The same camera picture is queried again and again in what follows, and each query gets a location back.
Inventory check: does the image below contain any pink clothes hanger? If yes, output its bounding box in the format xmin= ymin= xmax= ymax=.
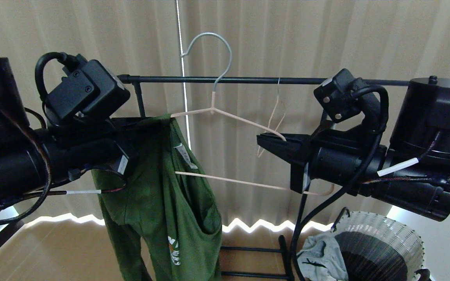
xmin=170 ymin=32 xmax=335 ymax=197
xmin=257 ymin=77 xmax=288 ymax=159

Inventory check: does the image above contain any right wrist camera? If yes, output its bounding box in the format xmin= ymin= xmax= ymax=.
xmin=313 ymin=68 xmax=371 ymax=135

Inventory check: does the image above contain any beige curtain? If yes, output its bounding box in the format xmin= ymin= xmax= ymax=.
xmin=0 ymin=0 xmax=450 ymax=235

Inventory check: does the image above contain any black clothes rack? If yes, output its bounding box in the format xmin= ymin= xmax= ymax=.
xmin=117 ymin=74 xmax=411 ymax=281

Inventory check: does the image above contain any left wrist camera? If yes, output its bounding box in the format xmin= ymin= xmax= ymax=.
xmin=44 ymin=59 xmax=131 ymax=131

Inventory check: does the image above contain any black cable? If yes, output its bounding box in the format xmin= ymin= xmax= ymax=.
xmin=34 ymin=52 xmax=79 ymax=103
xmin=290 ymin=84 xmax=390 ymax=281

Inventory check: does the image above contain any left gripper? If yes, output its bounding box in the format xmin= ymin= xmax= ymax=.
xmin=48 ymin=120 xmax=148 ymax=185

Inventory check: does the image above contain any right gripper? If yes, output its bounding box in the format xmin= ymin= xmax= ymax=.
xmin=290 ymin=130 xmax=386 ymax=196

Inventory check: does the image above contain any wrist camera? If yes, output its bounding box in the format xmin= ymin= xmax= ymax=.
xmin=313 ymin=68 xmax=371 ymax=135
xmin=44 ymin=59 xmax=131 ymax=131

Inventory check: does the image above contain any green long-sleeved shirt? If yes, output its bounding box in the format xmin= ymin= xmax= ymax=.
xmin=91 ymin=113 xmax=224 ymax=281

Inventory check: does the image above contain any white laundry basket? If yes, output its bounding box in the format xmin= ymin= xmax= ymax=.
xmin=329 ymin=207 xmax=433 ymax=281

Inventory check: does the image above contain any pale grey garment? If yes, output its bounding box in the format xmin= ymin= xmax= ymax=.
xmin=296 ymin=233 xmax=349 ymax=281

